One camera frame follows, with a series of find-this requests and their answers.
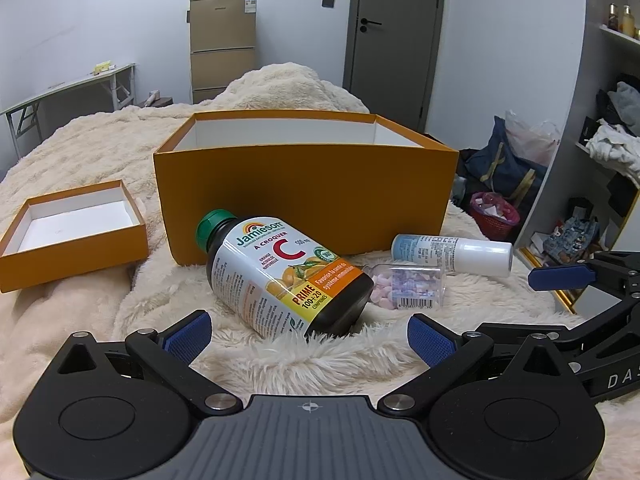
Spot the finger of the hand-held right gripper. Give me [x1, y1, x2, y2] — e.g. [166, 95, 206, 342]
[529, 250, 640, 306]
[475, 294, 640, 361]

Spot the tan drawer cabinet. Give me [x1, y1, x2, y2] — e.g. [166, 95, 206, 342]
[188, 0, 261, 106]

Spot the white folding table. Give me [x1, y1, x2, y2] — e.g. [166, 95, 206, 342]
[0, 62, 137, 161]

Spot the small orange cardboard box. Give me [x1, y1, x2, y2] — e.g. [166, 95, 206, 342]
[0, 179, 149, 294]

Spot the white plastic bag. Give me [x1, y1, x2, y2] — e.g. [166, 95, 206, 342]
[505, 109, 563, 168]

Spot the grey garment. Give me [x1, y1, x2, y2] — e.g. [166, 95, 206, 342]
[607, 81, 640, 123]

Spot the clear container of pink pills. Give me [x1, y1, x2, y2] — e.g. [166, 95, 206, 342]
[361, 263, 447, 309]

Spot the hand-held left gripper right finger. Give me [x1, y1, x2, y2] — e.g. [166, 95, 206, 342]
[376, 313, 576, 417]

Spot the white curved shelf unit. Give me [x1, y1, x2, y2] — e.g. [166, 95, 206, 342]
[514, 0, 640, 316]

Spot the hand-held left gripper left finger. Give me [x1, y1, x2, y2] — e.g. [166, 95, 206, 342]
[47, 310, 243, 417]

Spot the white garment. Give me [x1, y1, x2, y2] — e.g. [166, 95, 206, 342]
[586, 122, 640, 188]

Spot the brown vitamin bottle green cap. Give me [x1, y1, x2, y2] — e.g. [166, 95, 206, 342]
[195, 209, 375, 338]

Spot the white bottle blue label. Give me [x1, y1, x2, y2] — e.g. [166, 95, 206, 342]
[391, 233, 514, 279]

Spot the large orange cardboard box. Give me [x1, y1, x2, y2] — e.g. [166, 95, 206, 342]
[152, 110, 460, 267]

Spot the grey door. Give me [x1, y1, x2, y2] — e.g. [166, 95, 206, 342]
[343, 0, 447, 133]

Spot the red basket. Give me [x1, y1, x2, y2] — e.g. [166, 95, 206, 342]
[469, 191, 521, 242]

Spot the dark blue bag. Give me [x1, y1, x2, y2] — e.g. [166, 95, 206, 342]
[457, 116, 548, 206]

